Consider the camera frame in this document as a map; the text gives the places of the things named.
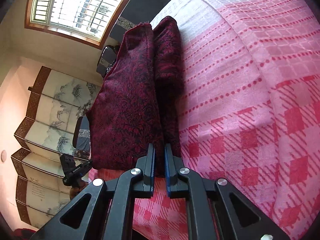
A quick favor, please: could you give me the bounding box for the dark red floral garment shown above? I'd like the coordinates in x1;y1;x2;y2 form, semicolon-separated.
86;16;184;177

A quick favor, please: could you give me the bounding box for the person's left hand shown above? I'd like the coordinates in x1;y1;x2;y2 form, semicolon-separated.
69;184;87;200

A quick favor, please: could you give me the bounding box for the wood framed main window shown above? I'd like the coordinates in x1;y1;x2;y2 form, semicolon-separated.
24;0;130;49

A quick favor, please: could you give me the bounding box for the painted folding screen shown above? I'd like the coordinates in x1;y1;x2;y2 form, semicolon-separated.
11;66;100;229

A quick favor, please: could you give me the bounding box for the pink checked bed sheet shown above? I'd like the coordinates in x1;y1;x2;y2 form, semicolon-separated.
88;0;320;240

